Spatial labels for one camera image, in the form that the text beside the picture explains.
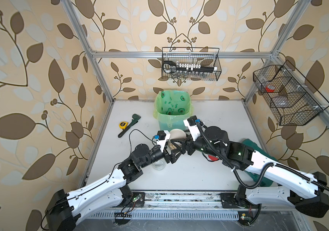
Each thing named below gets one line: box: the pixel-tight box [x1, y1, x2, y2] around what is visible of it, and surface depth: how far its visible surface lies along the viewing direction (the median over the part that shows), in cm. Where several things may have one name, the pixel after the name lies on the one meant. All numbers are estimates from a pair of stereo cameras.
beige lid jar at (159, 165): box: [152, 159, 167, 171], surface depth 84 cm
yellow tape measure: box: [118, 121, 129, 130], surface depth 106 cm
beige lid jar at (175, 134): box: [168, 128, 187, 150], surface depth 64 cm
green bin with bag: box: [152, 89, 194, 132], surface depth 95 cm
